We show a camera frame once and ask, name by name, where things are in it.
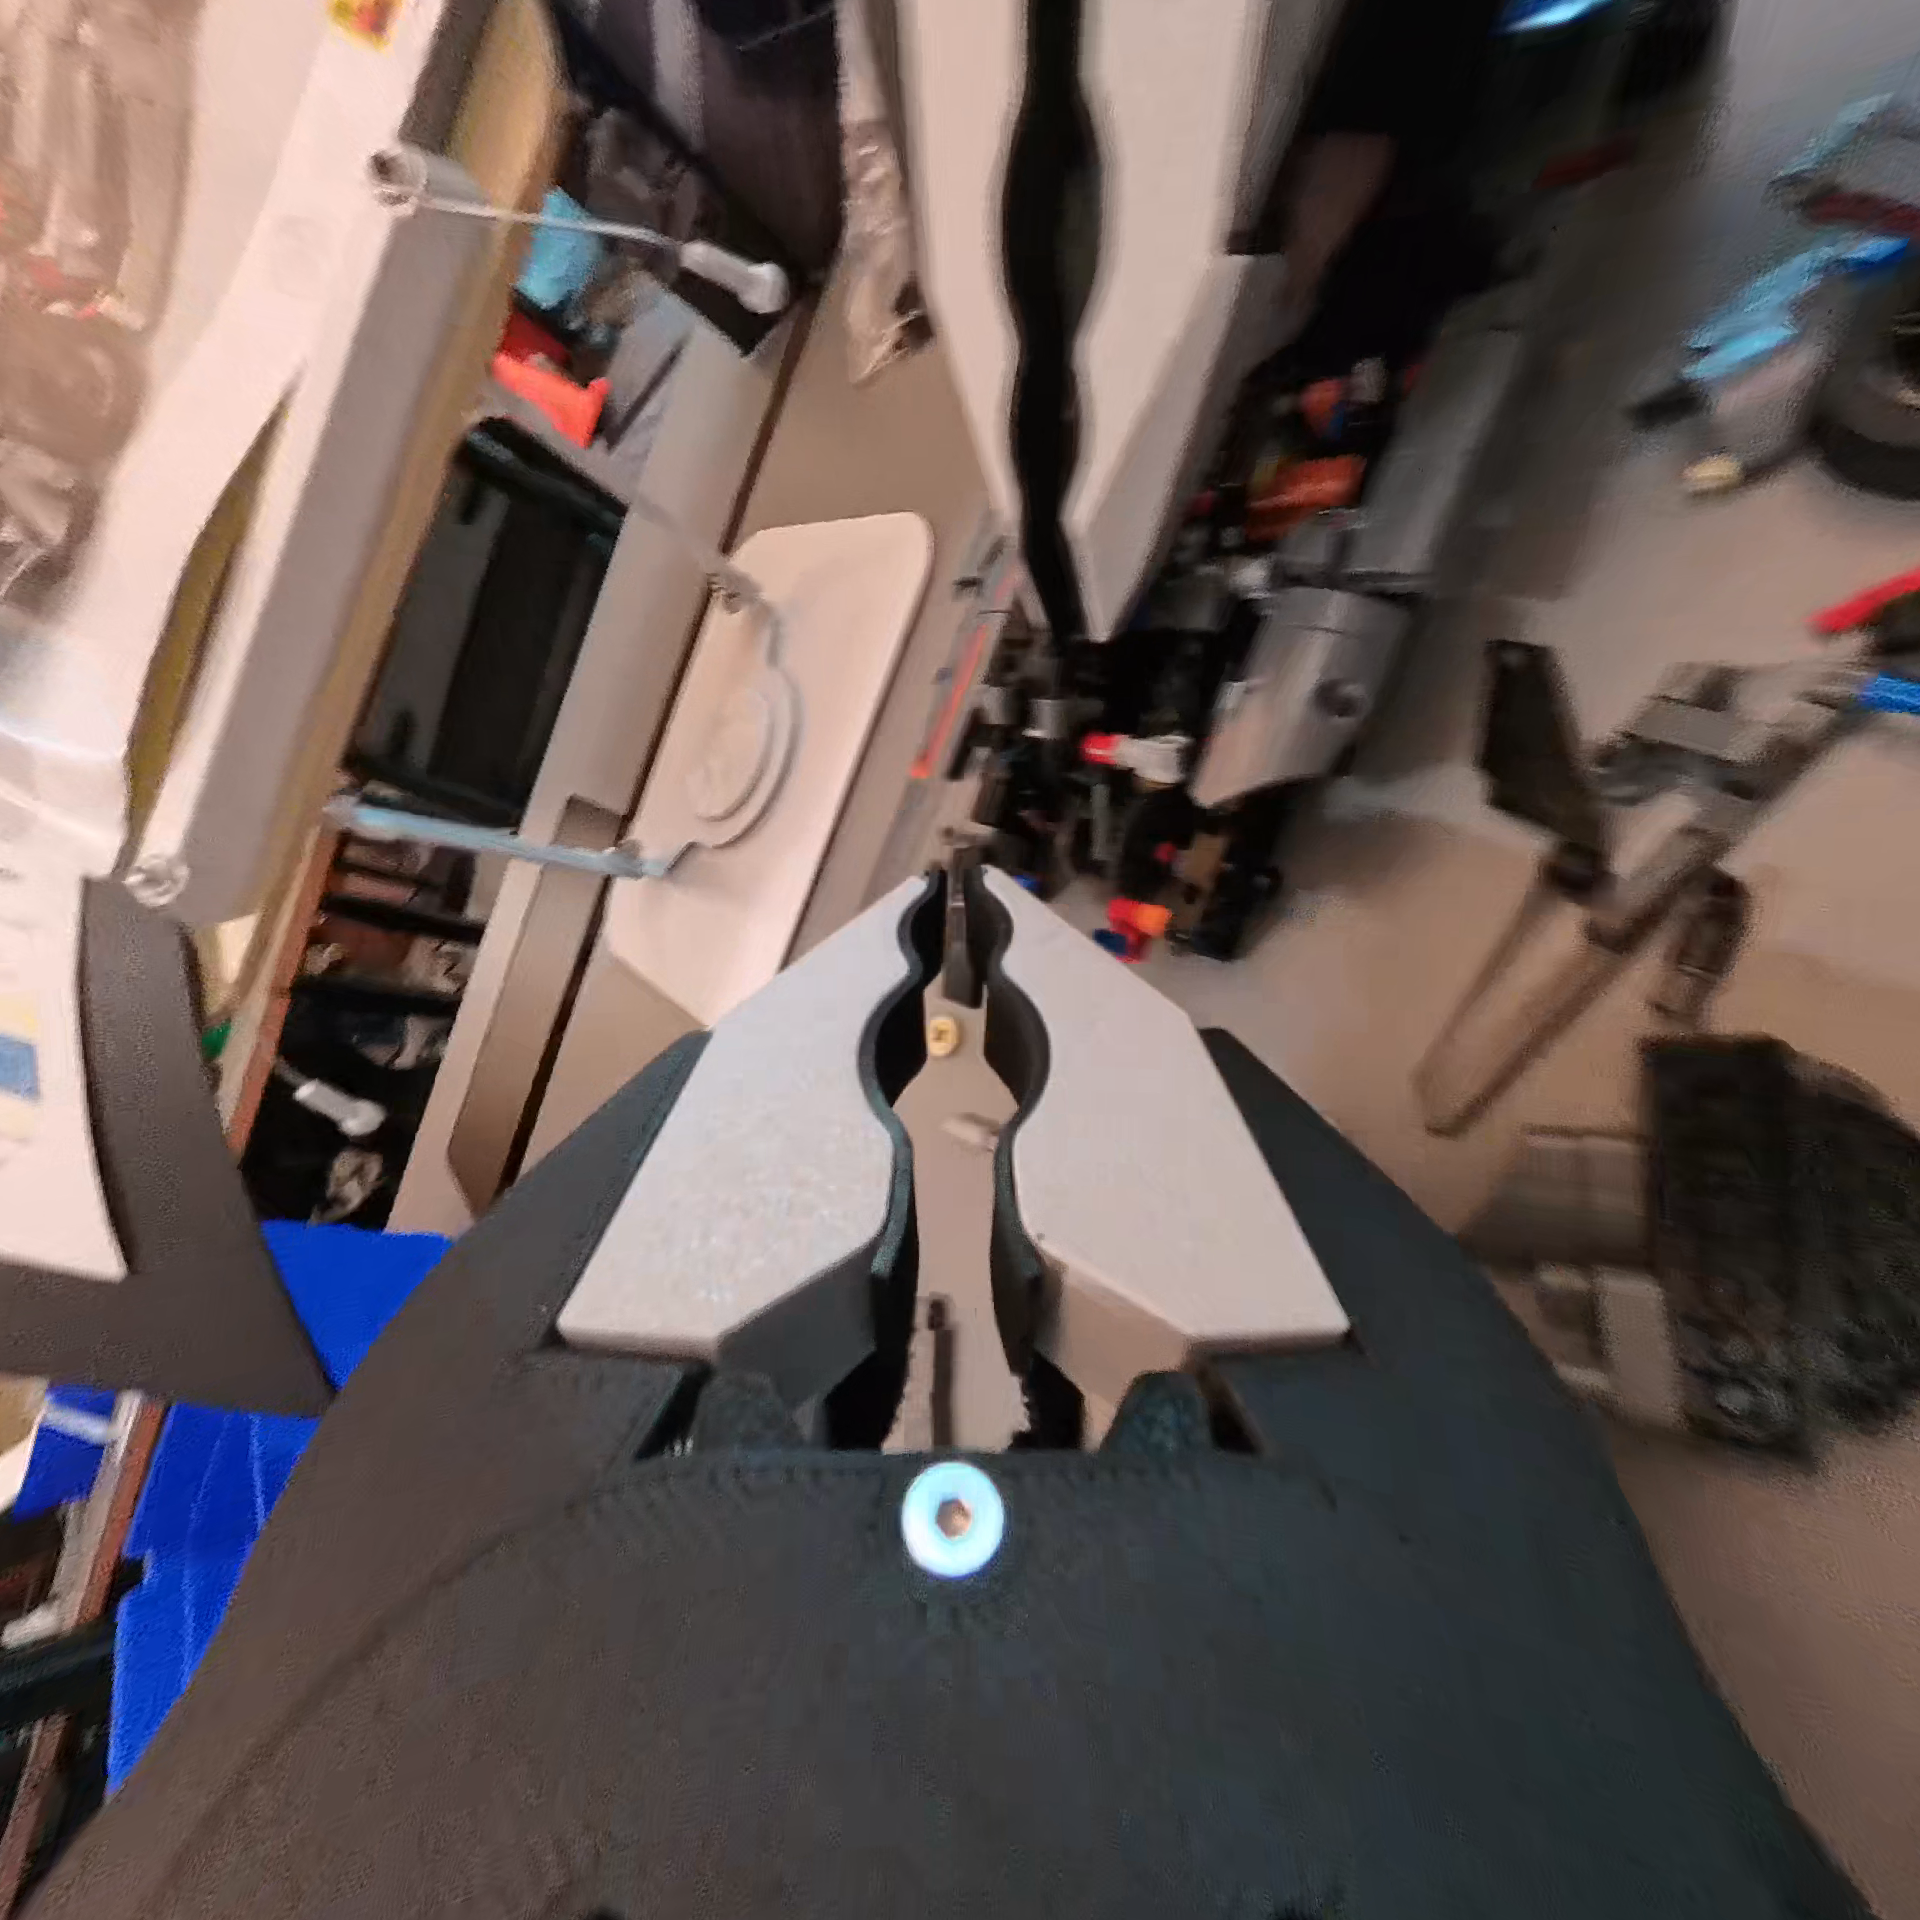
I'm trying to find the white printed sheet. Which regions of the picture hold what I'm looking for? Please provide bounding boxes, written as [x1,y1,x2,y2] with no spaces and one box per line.
[0,0,451,708]

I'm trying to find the orange plastic part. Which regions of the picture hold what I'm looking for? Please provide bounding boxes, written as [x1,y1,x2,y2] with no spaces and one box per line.
[492,348,613,449]

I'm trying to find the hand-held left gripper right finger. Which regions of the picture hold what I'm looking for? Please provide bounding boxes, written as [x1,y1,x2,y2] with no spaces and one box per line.
[976,868,1355,1411]

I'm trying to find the white paper sheet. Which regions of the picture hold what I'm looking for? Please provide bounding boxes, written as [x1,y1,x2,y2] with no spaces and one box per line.
[0,887,129,1284]

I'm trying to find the lego car chassis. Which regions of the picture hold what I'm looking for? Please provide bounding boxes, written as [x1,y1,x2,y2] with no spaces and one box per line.
[907,324,1523,970]

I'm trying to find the blue plastic bin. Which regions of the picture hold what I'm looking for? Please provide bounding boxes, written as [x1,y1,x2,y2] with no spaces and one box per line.
[17,1222,451,1796]

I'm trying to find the black lego wheel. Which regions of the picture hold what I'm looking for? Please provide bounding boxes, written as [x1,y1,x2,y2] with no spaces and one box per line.
[1807,269,1920,505]

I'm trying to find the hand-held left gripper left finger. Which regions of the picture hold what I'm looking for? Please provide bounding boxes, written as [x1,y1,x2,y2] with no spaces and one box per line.
[557,875,938,1415]

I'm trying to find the black lego fender assembly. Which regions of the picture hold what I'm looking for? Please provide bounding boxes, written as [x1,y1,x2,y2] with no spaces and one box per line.
[1479,1032,1920,1466]

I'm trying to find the small red lego axle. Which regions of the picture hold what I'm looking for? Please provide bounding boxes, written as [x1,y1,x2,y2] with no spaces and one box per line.
[1812,569,1920,638]

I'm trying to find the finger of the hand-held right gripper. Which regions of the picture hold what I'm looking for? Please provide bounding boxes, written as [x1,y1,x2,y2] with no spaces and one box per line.
[895,0,1086,632]
[1063,0,1297,643]

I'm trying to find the person's right hand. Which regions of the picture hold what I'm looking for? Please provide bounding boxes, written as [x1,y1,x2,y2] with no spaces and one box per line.
[1294,133,1414,363]

